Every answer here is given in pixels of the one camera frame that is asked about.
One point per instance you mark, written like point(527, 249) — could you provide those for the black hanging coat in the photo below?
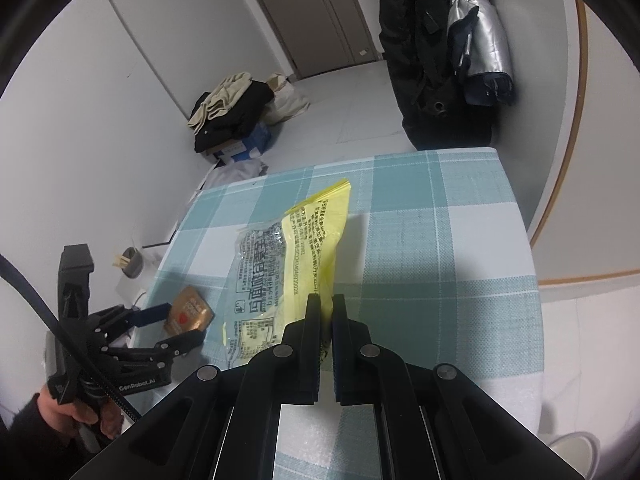
point(415, 60)

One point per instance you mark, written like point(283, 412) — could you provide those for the silver folded umbrella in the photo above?
point(487, 35)

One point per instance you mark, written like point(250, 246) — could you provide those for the beige clothes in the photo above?
point(220, 97)

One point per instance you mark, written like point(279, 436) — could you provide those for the grey cup with sticks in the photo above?
point(132, 262)

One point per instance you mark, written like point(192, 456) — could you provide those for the black clothes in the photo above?
point(240, 110)

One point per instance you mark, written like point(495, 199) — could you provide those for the person's left forearm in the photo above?
point(25, 440)

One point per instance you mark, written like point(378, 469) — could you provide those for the grey door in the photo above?
point(310, 20)

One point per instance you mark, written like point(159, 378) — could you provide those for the brown snack packet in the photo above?
point(187, 310)

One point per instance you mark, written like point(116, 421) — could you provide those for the blue cardboard box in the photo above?
point(250, 142)

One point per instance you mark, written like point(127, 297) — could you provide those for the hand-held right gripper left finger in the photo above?
point(312, 320)

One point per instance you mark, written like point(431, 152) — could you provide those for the person's left hand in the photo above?
point(80, 415)

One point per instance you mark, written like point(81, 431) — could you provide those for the white round container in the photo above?
point(572, 455)

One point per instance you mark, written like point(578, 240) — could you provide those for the teal checked tablecloth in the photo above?
point(450, 260)

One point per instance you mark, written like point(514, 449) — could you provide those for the white tote bag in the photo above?
point(290, 102)

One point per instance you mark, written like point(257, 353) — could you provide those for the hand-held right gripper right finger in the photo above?
point(340, 320)

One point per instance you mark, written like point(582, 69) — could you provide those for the large yellow snack packet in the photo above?
point(300, 240)

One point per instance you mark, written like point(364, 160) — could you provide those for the white side table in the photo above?
point(152, 260)

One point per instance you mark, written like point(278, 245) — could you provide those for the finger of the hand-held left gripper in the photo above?
point(185, 341)
point(150, 316)

